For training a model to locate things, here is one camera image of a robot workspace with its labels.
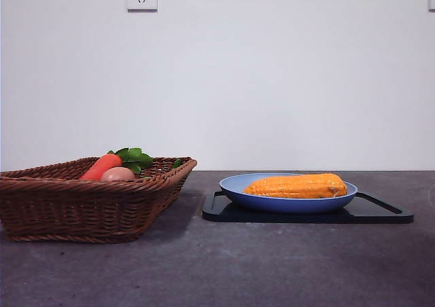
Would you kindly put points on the orange carrot with green leaves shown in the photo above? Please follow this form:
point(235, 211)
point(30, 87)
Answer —
point(100, 166)

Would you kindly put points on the brown wicker basket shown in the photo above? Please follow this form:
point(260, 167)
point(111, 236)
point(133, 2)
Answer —
point(68, 208)

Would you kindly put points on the blue round plate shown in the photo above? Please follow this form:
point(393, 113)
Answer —
point(289, 206)

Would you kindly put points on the green chili pepper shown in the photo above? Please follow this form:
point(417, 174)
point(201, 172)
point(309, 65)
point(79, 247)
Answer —
point(176, 164)

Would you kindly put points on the black rectangular tray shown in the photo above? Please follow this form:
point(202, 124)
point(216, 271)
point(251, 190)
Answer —
point(380, 213)

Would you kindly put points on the pale brown egg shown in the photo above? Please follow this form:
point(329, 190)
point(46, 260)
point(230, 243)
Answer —
point(117, 174)

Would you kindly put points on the yellow corn cob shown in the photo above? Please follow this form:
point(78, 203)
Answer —
point(295, 186)

